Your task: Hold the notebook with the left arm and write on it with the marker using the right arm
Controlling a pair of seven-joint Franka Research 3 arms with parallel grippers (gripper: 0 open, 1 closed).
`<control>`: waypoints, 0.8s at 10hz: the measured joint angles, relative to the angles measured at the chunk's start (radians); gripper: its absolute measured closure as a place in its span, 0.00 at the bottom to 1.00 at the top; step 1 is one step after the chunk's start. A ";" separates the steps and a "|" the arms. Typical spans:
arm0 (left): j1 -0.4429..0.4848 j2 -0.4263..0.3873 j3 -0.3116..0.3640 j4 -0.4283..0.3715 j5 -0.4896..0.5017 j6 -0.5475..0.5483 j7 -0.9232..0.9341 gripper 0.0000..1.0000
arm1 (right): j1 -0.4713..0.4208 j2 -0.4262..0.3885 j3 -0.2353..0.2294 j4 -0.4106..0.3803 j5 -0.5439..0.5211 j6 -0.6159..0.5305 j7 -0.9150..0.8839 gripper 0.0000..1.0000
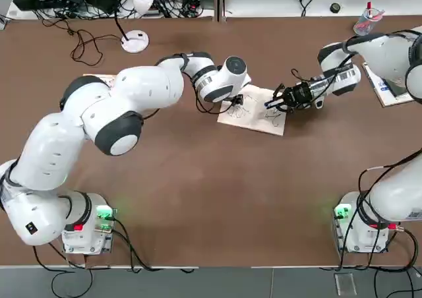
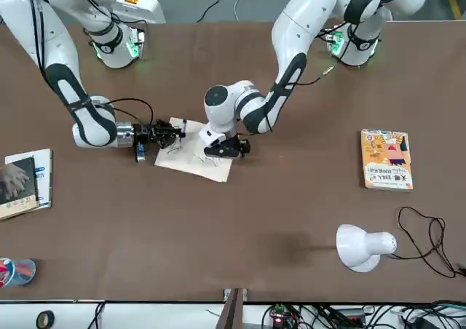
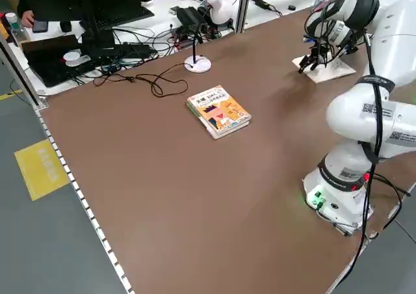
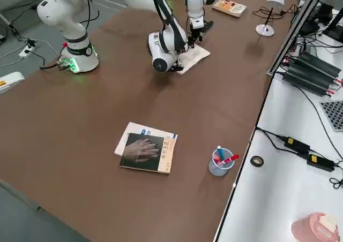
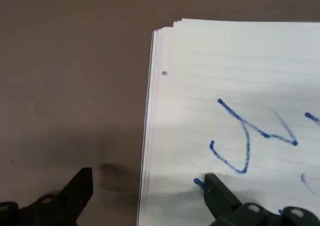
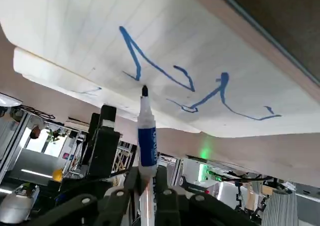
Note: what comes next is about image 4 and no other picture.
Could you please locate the white desk lamp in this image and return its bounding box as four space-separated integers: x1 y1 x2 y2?
255 0 287 37

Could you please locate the black base power cable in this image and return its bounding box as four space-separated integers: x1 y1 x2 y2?
39 60 65 71

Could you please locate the black power adapter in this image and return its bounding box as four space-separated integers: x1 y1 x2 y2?
306 153 335 172
284 136 311 154

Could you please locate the orange illustrated book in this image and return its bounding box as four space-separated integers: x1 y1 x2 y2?
212 0 248 19

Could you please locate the white notebook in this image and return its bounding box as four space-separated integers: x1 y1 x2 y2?
175 40 211 76

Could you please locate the blue pen white cap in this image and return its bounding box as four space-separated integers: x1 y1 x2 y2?
216 145 226 162

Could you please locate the black finned power supply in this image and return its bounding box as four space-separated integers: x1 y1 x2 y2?
282 51 343 97

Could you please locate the black tape roll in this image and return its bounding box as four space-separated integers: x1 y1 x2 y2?
250 155 265 169

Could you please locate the black lamp cable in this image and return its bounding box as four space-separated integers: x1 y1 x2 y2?
251 3 302 20

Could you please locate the white box yellow label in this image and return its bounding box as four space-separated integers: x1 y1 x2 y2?
0 72 25 95

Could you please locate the pink tissue box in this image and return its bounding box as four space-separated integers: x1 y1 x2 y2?
291 212 340 242

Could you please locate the black monitor with stand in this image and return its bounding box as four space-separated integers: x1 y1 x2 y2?
322 3 343 43

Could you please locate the white floor power strip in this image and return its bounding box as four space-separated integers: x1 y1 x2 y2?
18 44 38 58

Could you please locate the black adapter cable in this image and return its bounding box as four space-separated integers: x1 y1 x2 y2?
256 128 289 149

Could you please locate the dark hands cover book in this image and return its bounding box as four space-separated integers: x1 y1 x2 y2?
119 132 176 175

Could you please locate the red marker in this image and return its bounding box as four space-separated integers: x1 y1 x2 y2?
221 154 240 165

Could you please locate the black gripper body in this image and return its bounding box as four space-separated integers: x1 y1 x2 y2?
189 21 214 38
173 55 185 72

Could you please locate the aluminium frame post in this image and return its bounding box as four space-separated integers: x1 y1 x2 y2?
266 0 326 77

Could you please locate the black white grid board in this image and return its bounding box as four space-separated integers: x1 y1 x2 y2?
318 100 343 132

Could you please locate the white blue cover book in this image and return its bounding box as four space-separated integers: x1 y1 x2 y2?
114 122 178 157

